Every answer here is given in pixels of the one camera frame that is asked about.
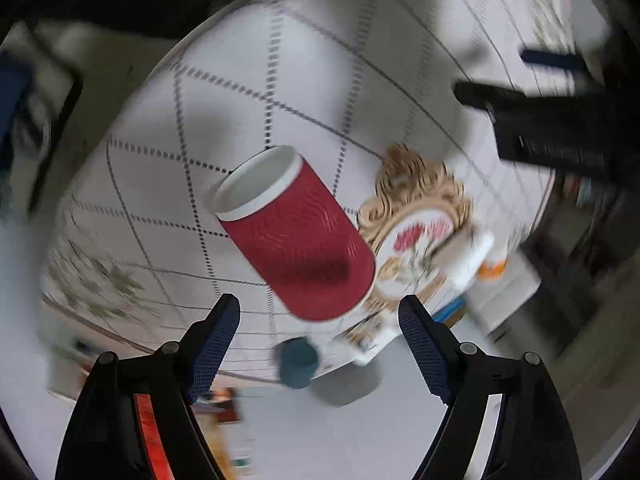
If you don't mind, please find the red patterned object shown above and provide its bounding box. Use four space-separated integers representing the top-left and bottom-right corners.
133 393 170 480

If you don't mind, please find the white quilted floral tablecloth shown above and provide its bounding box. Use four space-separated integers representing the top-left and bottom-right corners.
41 0 576 397

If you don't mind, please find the teal round container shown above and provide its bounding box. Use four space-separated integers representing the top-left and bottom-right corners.
278 337 321 391

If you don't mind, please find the white box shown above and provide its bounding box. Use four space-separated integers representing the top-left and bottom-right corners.
446 229 497 290

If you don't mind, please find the orange and white object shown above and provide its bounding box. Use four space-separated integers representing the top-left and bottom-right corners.
477 255 510 282

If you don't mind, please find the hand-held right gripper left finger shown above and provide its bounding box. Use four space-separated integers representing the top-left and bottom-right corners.
55 293 241 480

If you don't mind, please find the dark shelf unit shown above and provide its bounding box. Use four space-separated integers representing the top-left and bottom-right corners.
520 167 640 321

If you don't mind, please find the red ribbed paper cup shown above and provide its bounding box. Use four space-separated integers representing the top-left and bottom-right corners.
209 144 377 323

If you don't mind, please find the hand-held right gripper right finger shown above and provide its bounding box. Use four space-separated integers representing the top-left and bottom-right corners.
397 295 584 480

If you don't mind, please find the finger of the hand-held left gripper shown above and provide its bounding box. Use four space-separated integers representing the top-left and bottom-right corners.
453 80 623 178
519 49 590 72

